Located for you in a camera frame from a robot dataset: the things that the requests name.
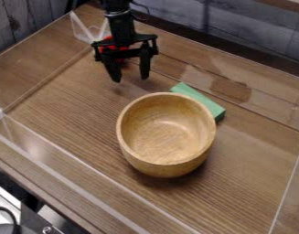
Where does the green rectangular block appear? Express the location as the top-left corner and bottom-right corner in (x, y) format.
(170, 82), (226, 122)

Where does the black cable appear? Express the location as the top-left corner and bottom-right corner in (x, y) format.
(0, 205), (22, 234)

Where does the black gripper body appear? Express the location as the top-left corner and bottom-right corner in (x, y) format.
(93, 34), (159, 61)

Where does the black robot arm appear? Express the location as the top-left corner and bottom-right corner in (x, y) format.
(93, 0), (159, 83)

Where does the wooden bowl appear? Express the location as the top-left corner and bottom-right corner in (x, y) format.
(117, 92), (217, 178)

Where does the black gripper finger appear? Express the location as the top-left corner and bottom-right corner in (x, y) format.
(103, 56), (122, 83)
(139, 48), (151, 80)

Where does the red plush fruit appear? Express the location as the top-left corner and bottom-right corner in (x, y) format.
(93, 36), (130, 64)

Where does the black metal bracket with screw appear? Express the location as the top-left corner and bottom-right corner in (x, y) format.
(22, 205), (90, 234)

